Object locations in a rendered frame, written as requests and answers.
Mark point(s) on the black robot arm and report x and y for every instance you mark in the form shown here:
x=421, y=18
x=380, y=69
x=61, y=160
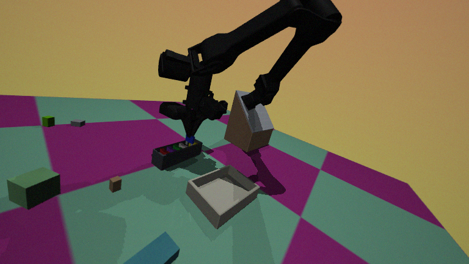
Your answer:
x=314, y=20

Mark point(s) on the green rectangular block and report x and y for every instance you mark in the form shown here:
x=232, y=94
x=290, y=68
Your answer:
x=33, y=187

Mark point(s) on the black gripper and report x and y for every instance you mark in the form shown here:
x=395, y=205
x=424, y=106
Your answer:
x=190, y=117

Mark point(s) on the small green cube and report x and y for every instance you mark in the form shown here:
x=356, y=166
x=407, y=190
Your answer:
x=48, y=121

